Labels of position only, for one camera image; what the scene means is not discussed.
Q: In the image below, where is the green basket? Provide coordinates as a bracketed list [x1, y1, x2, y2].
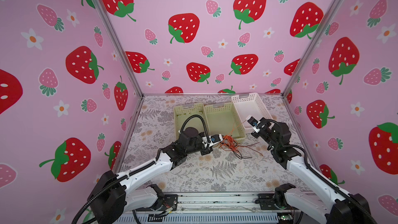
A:
[174, 103, 207, 140]
[204, 102, 246, 142]

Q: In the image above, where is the left green basket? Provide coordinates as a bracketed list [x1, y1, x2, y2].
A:
[174, 103, 207, 140]

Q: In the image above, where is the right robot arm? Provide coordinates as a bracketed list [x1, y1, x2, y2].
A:
[247, 116, 376, 224]

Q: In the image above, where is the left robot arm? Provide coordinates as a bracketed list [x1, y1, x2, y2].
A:
[72, 127, 223, 224]

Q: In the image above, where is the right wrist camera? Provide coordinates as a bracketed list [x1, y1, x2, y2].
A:
[246, 116, 259, 128]

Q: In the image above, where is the red orange cable bundle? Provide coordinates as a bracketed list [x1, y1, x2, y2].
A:
[217, 123, 265, 160]

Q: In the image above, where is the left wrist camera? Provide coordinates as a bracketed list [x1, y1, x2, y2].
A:
[206, 134, 223, 146]

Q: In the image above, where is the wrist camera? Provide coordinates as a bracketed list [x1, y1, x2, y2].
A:
[246, 116, 259, 128]
[206, 134, 223, 146]

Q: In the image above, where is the middle green basket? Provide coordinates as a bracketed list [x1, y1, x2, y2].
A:
[204, 102, 246, 142]

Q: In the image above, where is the white perforated basket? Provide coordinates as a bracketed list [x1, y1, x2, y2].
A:
[231, 93, 273, 133]

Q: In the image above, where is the left arm black conduit hose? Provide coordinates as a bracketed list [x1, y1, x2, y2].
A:
[179, 114, 209, 139]

